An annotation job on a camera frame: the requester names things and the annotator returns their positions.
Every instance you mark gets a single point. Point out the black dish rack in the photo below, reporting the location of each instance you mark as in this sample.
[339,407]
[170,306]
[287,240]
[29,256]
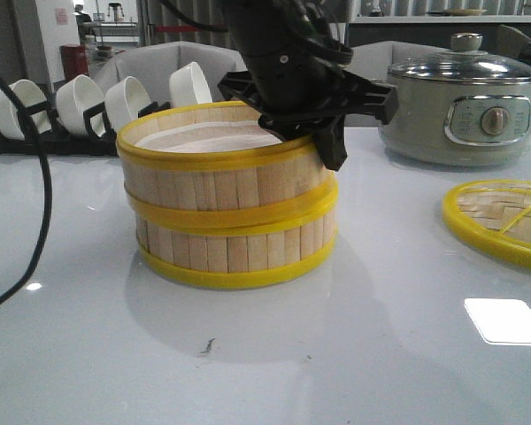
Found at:
[101,139]

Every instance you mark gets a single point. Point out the grey electric cooking pot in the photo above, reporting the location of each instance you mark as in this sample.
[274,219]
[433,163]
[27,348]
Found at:
[459,124]

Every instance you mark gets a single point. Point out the white bowl far left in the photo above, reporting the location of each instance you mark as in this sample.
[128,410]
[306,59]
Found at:
[29,94]

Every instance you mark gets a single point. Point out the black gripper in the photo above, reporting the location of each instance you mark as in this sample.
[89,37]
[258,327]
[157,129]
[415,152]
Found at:
[310,100]

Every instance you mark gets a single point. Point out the glass pot lid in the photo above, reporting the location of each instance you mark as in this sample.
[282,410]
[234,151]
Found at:
[464,62]

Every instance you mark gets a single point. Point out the grey armchair left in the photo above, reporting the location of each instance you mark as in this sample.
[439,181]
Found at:
[153,65]

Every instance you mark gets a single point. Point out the grey armchair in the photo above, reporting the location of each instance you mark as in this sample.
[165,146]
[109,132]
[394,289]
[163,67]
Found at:
[153,65]
[371,61]

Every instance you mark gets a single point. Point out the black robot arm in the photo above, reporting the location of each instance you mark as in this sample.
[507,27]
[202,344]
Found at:
[283,33]

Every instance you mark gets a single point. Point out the bamboo steamer tier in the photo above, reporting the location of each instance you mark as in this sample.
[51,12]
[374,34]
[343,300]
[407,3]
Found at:
[239,249]
[284,183]

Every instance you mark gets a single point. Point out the white bowl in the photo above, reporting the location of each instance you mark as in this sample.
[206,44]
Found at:
[124,100]
[73,99]
[29,94]
[188,86]

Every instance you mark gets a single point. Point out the bamboo steamer lid yellow rim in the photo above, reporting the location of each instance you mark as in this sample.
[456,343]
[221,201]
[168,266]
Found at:
[493,217]

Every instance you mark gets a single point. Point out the grey armchair right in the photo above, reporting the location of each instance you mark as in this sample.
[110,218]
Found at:
[371,61]

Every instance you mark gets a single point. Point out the white bowl far right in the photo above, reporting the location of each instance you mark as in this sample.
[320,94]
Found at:
[188,86]

